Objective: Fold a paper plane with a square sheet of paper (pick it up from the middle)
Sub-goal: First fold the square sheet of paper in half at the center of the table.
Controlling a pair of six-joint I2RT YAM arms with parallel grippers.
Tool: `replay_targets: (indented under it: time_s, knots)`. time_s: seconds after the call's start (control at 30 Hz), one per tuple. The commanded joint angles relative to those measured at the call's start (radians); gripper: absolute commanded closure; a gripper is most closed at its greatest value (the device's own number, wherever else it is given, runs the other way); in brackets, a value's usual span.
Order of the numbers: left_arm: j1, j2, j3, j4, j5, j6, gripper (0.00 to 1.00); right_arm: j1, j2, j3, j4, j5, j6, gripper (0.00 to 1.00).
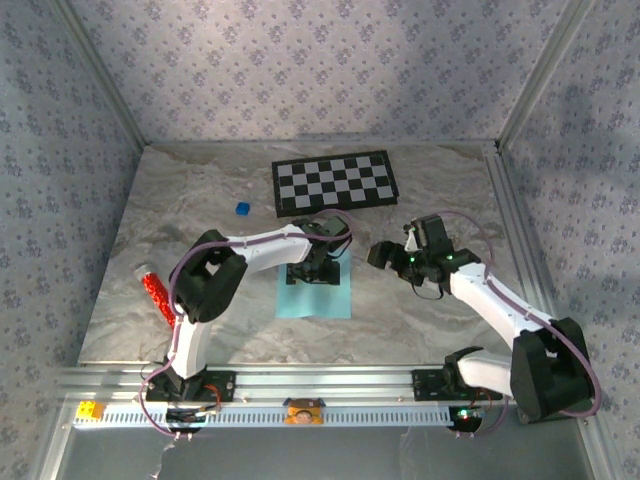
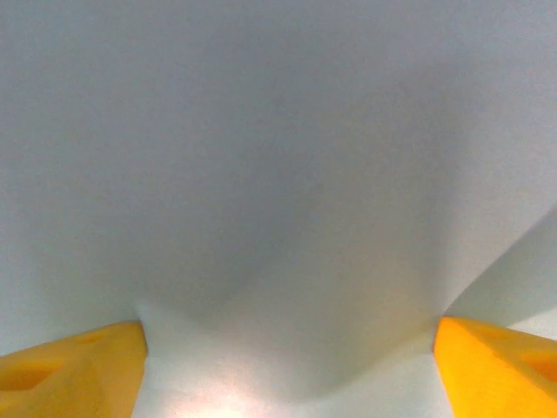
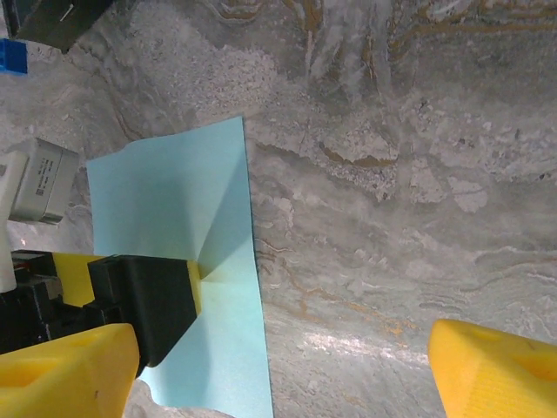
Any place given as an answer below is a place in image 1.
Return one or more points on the light blue paper sheet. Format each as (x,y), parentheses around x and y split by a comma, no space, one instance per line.
(320,302)

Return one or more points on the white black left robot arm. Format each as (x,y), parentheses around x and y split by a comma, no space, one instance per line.
(190,345)

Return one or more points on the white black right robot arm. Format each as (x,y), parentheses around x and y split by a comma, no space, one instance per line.
(500,310)

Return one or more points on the black white checkerboard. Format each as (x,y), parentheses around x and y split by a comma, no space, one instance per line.
(335,184)

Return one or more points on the small blue cube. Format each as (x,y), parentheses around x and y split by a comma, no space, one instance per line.
(242,209)

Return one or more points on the orange cartoon face toy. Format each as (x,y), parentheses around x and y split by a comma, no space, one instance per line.
(304,414)

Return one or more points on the black controller board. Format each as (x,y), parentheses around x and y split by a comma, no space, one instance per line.
(182,416)
(467,417)

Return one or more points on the red glitter tube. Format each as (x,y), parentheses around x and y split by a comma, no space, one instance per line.
(155,292)

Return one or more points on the yellow toy brick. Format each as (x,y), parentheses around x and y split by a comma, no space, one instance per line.
(90,410)

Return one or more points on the aluminium side rail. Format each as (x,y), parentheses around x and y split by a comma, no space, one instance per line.
(505,200)

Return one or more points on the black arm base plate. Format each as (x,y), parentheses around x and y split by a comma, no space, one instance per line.
(425,385)
(225,385)

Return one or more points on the aluminium mounting rail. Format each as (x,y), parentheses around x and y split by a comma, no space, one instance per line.
(325,382)

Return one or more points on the aluminium corner post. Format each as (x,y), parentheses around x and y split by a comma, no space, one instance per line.
(100,75)
(545,75)

